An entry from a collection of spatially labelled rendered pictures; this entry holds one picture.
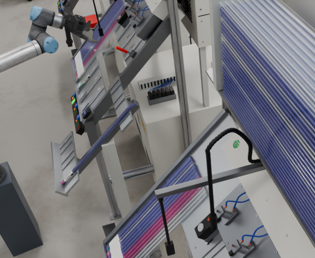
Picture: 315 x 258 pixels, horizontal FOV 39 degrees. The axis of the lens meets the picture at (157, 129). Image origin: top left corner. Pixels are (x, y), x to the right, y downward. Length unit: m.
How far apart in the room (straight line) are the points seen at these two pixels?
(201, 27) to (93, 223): 1.35
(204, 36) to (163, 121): 0.52
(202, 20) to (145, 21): 0.27
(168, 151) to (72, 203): 0.76
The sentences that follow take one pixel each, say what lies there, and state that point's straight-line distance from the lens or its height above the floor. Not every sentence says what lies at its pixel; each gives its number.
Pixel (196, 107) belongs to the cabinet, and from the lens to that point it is 2.43.
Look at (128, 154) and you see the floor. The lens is 3.12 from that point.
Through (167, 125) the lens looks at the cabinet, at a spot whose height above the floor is 0.57.
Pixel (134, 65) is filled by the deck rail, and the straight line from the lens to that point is 2.15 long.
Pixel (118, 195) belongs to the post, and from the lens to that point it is 2.23.
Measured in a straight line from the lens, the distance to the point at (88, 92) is 2.44.
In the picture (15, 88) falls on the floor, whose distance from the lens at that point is 4.19.
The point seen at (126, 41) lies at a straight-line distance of 2.33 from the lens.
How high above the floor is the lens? 2.11
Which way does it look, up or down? 40 degrees down
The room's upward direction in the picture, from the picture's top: 10 degrees counter-clockwise
